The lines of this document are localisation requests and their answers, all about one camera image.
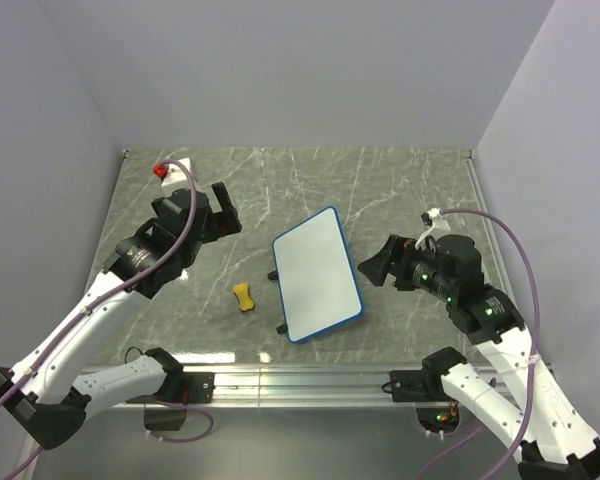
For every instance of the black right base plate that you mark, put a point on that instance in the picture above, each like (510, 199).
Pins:
(411, 386)

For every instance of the blue framed whiteboard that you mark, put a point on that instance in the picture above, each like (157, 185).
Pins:
(318, 288)

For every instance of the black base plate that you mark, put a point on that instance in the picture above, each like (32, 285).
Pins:
(195, 387)
(411, 386)

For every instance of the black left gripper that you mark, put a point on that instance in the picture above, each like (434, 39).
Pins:
(224, 222)

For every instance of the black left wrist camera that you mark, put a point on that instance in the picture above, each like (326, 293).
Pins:
(172, 212)

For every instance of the yellow bone shaped eraser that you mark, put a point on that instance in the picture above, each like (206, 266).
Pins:
(243, 296)

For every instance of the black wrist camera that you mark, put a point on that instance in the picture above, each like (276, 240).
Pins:
(458, 259)
(172, 212)

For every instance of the aluminium right side rail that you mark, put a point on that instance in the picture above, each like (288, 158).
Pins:
(495, 240)

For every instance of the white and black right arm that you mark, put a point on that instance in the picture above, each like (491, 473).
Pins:
(483, 314)

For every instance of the aluminium rail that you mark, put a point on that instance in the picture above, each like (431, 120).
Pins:
(495, 240)
(275, 422)

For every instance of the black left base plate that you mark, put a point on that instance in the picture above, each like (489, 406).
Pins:
(195, 387)

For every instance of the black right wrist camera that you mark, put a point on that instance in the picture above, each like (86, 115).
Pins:
(458, 259)

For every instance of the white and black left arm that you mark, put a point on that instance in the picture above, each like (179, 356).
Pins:
(47, 392)

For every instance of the aluminium front rail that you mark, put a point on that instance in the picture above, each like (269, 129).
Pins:
(275, 422)

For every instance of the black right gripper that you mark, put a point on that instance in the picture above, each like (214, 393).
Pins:
(400, 250)

